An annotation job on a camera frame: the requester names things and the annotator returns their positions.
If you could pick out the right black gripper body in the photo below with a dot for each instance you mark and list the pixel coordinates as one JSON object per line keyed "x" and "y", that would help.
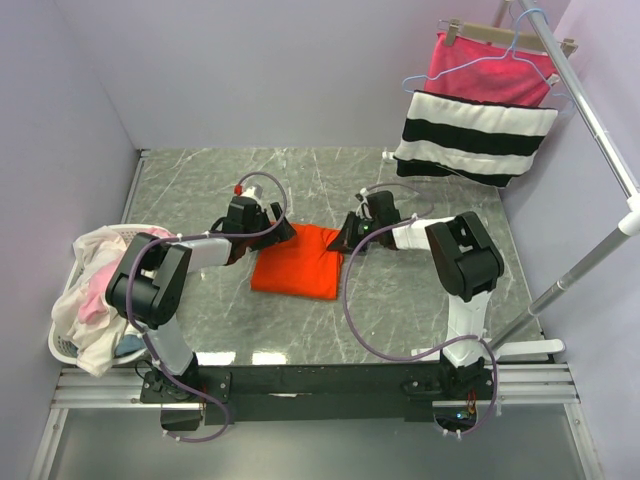
{"x": 357, "y": 228}

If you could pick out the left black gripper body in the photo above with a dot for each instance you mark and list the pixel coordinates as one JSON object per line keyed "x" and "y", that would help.
{"x": 277, "y": 236}

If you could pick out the orange t-shirt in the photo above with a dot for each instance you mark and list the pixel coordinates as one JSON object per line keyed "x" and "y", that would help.
{"x": 302, "y": 266}

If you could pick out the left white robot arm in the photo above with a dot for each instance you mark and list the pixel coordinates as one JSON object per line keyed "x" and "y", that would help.
{"x": 147, "y": 285}

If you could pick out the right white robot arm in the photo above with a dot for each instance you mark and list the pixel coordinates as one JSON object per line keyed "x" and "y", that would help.
{"x": 467, "y": 261}

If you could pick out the black white striped cloth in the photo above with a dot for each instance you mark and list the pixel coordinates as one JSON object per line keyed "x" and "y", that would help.
{"x": 489, "y": 143}

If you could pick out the pink towel on hanger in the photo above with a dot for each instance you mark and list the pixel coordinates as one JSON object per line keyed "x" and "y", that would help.
{"x": 490, "y": 75}

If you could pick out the black base beam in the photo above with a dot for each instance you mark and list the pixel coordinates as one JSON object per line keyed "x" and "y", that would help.
{"x": 407, "y": 391}

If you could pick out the cream and pink clothes pile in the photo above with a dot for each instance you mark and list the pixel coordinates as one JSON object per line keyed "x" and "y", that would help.
{"x": 95, "y": 310}

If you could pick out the wooden clip hanger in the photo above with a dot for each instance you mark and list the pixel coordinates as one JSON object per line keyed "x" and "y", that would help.
{"x": 454, "y": 28}

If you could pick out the silver clothes rack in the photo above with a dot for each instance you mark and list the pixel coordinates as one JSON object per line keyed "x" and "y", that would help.
{"x": 578, "y": 189}

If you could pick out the aluminium rail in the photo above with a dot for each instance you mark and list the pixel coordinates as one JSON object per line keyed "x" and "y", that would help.
{"x": 526, "y": 384}

